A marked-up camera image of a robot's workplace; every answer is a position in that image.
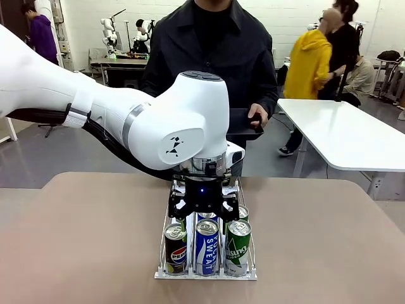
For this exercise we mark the seated person in beige jacket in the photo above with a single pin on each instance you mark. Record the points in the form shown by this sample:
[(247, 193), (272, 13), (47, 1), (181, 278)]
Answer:
[(360, 79)]

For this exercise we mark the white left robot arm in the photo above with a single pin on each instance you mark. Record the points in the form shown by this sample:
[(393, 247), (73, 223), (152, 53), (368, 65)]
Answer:
[(95, 104)]

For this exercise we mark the green Chilsung Cider can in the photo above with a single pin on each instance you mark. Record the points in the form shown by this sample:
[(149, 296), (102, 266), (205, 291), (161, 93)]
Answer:
[(243, 212), (237, 253)]

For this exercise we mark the black bag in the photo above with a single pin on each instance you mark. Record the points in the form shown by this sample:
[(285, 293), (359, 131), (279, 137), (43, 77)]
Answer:
[(388, 55)]

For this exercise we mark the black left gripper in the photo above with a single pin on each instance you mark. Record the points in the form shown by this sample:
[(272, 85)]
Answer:
[(204, 196)]

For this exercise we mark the black floor tripod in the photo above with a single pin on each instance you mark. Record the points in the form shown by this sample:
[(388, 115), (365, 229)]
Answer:
[(50, 128)]

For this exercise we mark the white table leg frame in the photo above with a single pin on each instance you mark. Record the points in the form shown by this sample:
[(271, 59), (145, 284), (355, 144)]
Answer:
[(11, 128)]

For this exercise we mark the person in yellow hoodie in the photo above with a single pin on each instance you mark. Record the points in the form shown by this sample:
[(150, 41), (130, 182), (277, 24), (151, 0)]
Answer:
[(308, 63)]

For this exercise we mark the black tray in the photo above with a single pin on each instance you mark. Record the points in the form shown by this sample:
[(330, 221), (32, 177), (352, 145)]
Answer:
[(240, 125)]

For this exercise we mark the person in black coat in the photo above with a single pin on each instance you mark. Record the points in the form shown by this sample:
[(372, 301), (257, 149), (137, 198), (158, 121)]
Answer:
[(209, 47)]

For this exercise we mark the large white table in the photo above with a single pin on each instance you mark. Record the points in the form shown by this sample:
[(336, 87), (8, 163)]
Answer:
[(341, 133)]

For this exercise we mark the clear white can dispenser rack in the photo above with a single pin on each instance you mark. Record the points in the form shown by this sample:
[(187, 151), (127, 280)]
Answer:
[(205, 278)]

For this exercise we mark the black Pepsi can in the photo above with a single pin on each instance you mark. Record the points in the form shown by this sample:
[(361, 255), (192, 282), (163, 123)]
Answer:
[(175, 253)]

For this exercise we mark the grey background workbench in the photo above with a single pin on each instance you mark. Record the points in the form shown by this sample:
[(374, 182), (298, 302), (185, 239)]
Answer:
[(117, 61)]

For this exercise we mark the person in purple hoodie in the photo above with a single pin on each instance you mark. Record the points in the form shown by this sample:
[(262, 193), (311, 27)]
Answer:
[(44, 35)]

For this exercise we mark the white background robot black head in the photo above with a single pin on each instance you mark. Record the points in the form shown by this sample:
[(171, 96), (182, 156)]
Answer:
[(142, 35)]

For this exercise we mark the blue Pocari Sweat can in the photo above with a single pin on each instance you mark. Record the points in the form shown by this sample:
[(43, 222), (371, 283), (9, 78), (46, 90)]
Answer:
[(207, 250), (207, 216)]

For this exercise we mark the person's left forearm black sleeve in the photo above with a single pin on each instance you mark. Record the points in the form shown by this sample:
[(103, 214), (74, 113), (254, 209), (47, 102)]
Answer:
[(267, 92)]

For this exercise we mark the standing person in black top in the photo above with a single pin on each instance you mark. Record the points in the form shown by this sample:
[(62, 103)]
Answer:
[(343, 38)]

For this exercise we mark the person's left hand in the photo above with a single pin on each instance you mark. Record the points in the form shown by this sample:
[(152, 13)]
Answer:
[(259, 111)]

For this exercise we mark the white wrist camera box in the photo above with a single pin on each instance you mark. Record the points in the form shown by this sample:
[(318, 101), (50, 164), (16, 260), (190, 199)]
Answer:
[(236, 155)]

